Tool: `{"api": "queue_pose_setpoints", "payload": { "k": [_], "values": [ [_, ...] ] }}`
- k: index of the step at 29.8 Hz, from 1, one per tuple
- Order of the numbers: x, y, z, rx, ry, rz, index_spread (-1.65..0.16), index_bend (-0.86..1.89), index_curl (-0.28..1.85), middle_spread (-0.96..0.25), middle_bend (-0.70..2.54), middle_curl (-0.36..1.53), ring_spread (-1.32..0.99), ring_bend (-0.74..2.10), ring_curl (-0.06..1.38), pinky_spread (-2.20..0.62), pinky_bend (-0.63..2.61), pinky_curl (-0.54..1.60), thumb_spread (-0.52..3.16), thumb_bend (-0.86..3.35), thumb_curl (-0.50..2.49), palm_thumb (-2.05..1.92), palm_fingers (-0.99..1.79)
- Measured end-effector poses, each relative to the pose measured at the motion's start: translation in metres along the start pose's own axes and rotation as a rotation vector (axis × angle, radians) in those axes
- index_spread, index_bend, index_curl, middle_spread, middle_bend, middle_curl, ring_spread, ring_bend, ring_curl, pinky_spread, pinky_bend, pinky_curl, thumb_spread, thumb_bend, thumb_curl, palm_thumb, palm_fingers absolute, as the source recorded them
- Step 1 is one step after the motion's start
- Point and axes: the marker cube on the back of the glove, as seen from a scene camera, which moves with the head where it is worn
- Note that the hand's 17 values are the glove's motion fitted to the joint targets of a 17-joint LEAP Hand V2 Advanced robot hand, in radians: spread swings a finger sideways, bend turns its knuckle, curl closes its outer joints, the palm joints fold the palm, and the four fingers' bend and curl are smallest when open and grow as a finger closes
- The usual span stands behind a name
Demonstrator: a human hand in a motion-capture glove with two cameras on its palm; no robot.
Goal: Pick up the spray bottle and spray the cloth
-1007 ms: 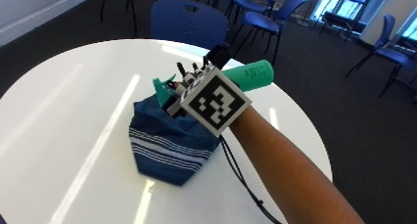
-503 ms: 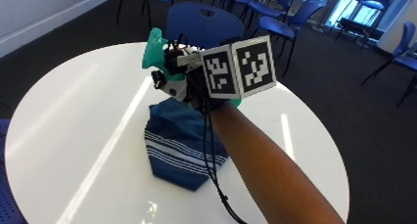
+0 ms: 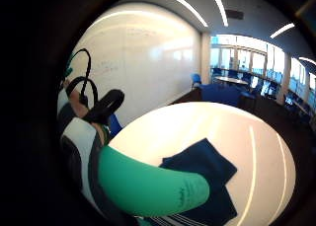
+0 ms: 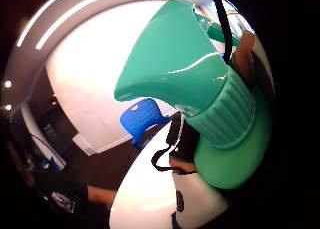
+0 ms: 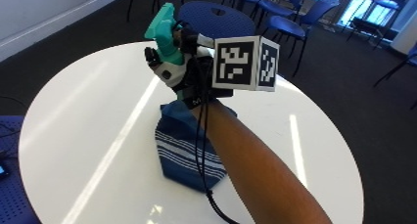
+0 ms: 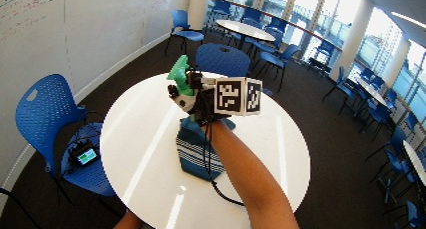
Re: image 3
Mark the large whiteboard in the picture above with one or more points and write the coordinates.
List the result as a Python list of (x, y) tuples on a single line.
[(148, 64)]

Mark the light blue chair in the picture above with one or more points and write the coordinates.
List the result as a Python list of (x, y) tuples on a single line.
[(196, 78)]

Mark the blue sofa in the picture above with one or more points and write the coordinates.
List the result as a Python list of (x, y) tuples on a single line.
[(220, 94)]

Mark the white column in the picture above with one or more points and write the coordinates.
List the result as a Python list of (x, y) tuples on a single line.
[(205, 58)]

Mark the dark blue cloth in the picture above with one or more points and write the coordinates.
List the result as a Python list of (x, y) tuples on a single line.
[(204, 163)]

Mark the white round table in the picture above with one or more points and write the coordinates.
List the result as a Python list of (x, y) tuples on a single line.
[(232, 80)]

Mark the dark chair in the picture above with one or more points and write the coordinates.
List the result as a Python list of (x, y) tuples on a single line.
[(247, 100)]

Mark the long ceiling light strip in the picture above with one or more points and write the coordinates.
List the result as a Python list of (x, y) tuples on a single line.
[(220, 7), (179, 2)]

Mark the row of windows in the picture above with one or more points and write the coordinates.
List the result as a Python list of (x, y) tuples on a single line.
[(260, 60)]

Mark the striped cloth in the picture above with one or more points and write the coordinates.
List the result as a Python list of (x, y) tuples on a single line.
[(171, 220)]

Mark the dark ceiling vent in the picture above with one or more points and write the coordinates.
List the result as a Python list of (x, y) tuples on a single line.
[(234, 14)]

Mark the short ceiling light strip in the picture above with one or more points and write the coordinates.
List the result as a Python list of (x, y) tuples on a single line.
[(282, 30), (307, 60)]

